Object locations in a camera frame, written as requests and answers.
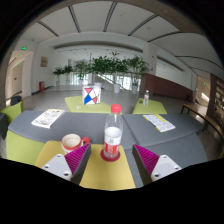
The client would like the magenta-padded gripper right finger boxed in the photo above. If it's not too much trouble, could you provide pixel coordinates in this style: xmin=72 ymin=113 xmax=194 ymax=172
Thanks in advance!
xmin=131 ymin=143 xmax=183 ymax=186

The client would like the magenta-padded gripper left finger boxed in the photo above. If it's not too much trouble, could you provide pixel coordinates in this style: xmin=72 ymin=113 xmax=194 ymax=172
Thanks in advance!
xmin=42 ymin=143 xmax=93 ymax=185

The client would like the clear red-capped water bottle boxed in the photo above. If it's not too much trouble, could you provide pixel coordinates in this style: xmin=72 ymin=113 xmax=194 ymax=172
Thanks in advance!
xmin=103 ymin=103 xmax=124 ymax=160

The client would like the red and white mug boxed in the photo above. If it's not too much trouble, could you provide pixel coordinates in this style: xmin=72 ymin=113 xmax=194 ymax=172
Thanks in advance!
xmin=60 ymin=133 xmax=91 ymax=155

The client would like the yellow-edged white booklet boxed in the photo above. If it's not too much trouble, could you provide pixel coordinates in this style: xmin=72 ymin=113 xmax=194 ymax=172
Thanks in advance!
xmin=142 ymin=113 xmax=176 ymax=133

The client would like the flat round red coaster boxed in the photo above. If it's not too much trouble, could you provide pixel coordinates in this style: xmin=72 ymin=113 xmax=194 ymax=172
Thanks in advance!
xmin=100 ymin=148 xmax=121 ymax=163

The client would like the white printed magazine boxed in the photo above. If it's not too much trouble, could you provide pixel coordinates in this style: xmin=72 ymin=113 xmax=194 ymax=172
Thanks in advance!
xmin=30 ymin=108 xmax=66 ymax=130

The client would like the small green ottoman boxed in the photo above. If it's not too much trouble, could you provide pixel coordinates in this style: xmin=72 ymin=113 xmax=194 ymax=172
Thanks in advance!
xmin=132 ymin=98 xmax=168 ymax=115

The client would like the wide green ottoman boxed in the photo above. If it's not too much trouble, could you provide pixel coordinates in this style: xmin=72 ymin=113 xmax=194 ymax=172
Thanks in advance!
xmin=64 ymin=95 xmax=112 ymax=114

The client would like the wooden bench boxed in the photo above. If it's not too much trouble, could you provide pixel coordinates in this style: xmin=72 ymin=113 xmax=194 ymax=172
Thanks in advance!
xmin=180 ymin=101 xmax=224 ymax=141

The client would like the small clear drink bottle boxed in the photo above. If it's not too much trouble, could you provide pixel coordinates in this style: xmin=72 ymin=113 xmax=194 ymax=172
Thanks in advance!
xmin=142 ymin=89 xmax=150 ymax=107

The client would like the green ottoman with bag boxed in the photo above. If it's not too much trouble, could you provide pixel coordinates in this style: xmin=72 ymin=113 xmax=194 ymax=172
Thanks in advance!
xmin=0 ymin=100 xmax=24 ymax=125

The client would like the red blue white cube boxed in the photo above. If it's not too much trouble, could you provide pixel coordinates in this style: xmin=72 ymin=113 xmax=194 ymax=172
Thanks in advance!
xmin=81 ymin=85 xmax=102 ymax=106

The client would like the black bag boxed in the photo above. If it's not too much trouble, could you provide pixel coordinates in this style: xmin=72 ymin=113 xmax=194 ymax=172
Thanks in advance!
xmin=9 ymin=95 xmax=23 ymax=107

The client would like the group of potted plants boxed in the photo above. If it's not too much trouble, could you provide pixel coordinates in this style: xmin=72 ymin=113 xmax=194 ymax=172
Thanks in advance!
xmin=52 ymin=51 xmax=150 ymax=88

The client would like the framed wall plaque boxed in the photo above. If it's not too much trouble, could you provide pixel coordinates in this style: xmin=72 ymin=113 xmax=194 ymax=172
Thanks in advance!
xmin=40 ymin=56 xmax=49 ymax=68

